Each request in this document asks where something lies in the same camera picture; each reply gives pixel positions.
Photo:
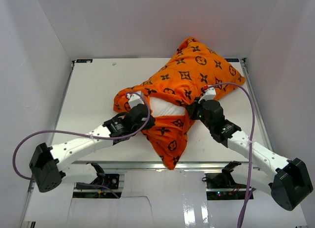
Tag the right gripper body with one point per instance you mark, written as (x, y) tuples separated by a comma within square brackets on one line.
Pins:
[(197, 112)]

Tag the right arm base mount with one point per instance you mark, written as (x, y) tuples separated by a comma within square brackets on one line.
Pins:
[(224, 180)]

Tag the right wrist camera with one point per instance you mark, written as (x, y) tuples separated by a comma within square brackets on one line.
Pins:
[(208, 93)]

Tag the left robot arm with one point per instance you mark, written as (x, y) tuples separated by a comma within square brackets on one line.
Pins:
[(52, 165)]

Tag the orange patterned pillowcase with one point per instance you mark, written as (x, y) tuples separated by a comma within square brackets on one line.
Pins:
[(193, 66)]

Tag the left blue label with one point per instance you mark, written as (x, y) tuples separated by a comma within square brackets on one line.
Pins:
[(84, 60)]

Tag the blue label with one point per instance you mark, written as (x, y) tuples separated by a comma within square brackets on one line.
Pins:
[(232, 60), (84, 60)]

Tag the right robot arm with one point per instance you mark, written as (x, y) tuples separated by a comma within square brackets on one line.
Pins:
[(287, 181)]

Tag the white pillow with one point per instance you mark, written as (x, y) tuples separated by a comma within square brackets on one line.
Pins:
[(161, 107)]

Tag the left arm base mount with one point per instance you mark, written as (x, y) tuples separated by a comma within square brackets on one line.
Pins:
[(110, 180)]

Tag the right blue label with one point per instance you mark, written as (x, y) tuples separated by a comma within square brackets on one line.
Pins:
[(232, 60)]

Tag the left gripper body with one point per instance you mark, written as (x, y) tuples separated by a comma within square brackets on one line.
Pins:
[(149, 124)]

